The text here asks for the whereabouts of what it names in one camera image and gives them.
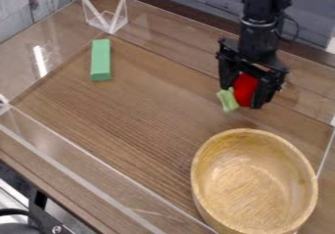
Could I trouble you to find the clear acrylic tray walls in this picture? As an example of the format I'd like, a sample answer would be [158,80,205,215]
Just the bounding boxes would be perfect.
[0,0,335,234]

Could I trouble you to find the black cable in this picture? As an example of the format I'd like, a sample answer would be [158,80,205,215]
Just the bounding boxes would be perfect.
[0,208,33,234]

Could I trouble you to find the green rectangular block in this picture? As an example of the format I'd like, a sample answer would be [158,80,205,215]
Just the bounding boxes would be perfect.
[90,39,110,81]

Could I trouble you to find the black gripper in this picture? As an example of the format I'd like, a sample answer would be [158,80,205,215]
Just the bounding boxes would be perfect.
[216,37,289,109]

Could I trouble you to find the wooden bowl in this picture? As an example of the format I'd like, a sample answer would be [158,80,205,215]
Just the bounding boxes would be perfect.
[189,128,317,234]

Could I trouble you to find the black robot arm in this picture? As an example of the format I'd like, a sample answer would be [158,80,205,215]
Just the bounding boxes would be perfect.
[216,0,300,112]

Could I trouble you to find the red plush strawberry toy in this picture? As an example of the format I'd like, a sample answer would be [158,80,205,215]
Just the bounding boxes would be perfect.
[217,73,257,113]

